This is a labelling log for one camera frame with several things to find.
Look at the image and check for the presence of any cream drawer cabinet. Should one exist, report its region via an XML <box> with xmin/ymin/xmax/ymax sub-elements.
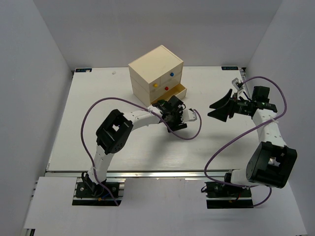
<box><xmin>128</xmin><ymin>45</ymin><xmax>184</xmax><ymax>107</ymax></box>

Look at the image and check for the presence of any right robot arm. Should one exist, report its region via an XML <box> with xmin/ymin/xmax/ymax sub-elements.
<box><xmin>208</xmin><ymin>86</ymin><xmax>297</xmax><ymax>188</ymax></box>

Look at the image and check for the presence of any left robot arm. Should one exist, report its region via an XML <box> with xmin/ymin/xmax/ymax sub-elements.
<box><xmin>82</xmin><ymin>96</ymin><xmax>196</xmax><ymax>197</ymax></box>

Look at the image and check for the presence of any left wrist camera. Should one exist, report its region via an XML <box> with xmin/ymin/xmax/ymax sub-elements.
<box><xmin>182</xmin><ymin>109</ymin><xmax>197</xmax><ymax>123</ymax></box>

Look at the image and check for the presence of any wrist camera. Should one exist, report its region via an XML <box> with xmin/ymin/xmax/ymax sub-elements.
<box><xmin>232</xmin><ymin>78</ymin><xmax>245</xmax><ymax>98</ymax></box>
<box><xmin>182</xmin><ymin>109</ymin><xmax>197</xmax><ymax>123</ymax></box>

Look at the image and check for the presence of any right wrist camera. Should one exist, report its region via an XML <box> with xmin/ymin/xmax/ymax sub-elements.
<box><xmin>232</xmin><ymin>78</ymin><xmax>245</xmax><ymax>98</ymax></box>

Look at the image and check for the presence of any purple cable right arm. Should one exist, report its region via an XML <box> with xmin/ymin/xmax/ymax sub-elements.
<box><xmin>204</xmin><ymin>76</ymin><xmax>288</xmax><ymax>207</ymax></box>

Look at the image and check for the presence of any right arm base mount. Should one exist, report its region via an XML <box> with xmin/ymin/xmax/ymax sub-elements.
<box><xmin>201</xmin><ymin>181</ymin><xmax>253</xmax><ymax>209</ymax></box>

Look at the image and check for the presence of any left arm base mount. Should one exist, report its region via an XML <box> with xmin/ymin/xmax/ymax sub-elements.
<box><xmin>72</xmin><ymin>172</ymin><xmax>125</xmax><ymax>207</ymax></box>

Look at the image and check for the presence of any aluminium table rail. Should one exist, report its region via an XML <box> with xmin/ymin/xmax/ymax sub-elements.
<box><xmin>45</xmin><ymin>169</ymin><xmax>234</xmax><ymax>179</ymax></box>

